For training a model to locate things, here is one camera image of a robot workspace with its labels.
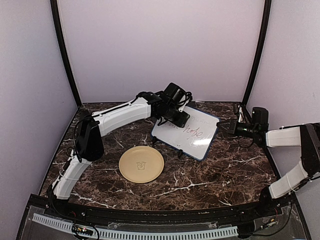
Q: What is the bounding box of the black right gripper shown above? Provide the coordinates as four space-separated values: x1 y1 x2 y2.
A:
217 119 258 139

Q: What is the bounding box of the blue framed whiteboard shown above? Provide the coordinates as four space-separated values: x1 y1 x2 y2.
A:
151 106 220 161

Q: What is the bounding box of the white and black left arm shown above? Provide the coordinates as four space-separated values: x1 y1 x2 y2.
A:
47 89 192 218

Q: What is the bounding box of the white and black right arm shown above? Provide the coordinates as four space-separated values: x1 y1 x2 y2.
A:
216 119 320 217

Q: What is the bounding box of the black whiteboard stand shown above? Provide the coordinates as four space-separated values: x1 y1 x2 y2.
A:
151 136 183 159

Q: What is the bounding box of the beige plate with bear drawing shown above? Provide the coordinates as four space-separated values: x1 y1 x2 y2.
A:
118 146 165 184

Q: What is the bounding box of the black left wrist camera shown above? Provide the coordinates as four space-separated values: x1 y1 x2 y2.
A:
163 82 186 104

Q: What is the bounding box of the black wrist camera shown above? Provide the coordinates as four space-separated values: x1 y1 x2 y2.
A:
251 107 269 125
163 82 186 104

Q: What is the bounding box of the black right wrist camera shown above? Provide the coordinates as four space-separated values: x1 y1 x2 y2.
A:
251 107 269 125

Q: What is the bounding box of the black front rail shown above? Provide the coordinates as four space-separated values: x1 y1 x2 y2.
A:
27 194 290 226

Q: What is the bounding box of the black right frame post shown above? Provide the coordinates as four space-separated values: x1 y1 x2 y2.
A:
241 0 272 106

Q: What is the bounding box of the black frame post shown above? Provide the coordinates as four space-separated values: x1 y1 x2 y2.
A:
50 0 82 109
241 0 272 106

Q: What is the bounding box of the white slotted cable duct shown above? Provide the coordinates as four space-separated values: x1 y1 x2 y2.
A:
31 213 239 240

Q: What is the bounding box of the black left frame post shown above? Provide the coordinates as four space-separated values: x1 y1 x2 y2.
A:
50 0 82 109

